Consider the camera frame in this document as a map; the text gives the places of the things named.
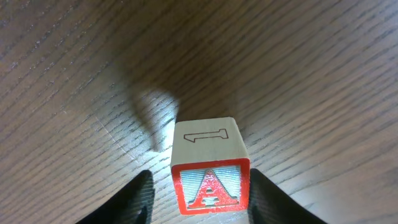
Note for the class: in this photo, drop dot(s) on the red letter A block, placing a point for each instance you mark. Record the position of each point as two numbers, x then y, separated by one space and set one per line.
210 166

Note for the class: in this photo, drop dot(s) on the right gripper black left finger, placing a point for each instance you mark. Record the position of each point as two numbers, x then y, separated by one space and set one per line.
132 204

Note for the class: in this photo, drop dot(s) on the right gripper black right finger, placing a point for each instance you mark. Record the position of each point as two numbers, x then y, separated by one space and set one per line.
268 204

